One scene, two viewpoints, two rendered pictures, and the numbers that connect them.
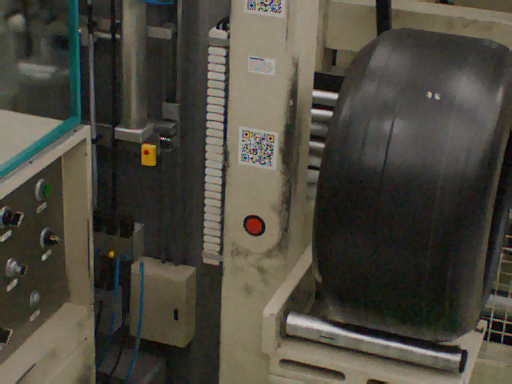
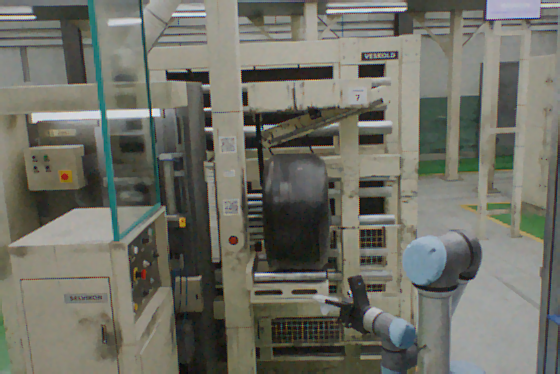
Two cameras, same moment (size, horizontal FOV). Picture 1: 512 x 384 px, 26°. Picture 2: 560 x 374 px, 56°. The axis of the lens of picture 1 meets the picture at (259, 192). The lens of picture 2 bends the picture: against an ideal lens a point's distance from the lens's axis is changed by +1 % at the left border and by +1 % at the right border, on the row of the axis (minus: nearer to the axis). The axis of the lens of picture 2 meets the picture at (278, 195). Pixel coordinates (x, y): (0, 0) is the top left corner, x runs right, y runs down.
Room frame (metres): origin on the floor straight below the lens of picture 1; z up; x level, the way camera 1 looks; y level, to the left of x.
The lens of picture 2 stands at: (-0.42, 0.45, 1.75)
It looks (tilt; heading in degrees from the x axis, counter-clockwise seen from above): 12 degrees down; 344
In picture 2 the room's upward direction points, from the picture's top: 2 degrees counter-clockwise
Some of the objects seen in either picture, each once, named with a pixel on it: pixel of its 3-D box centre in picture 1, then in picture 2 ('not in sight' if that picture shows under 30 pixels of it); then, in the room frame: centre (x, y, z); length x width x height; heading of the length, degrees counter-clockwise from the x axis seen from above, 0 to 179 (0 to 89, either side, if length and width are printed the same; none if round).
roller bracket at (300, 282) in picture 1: (301, 286); (253, 266); (1.97, -0.09, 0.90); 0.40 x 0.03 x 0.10; 162
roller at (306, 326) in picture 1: (372, 341); (289, 275); (1.78, -0.22, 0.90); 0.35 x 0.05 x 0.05; 72
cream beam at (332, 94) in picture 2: not in sight; (308, 95); (2.15, -0.48, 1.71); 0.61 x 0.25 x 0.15; 72
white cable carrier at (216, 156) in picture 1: (221, 148); (214, 212); (1.97, 0.08, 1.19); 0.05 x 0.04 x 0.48; 162
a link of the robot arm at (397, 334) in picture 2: not in sight; (394, 331); (0.86, -0.26, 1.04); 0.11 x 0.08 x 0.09; 17
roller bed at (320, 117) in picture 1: (338, 148); (249, 217); (2.34, -0.17, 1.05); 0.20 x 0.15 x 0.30; 72
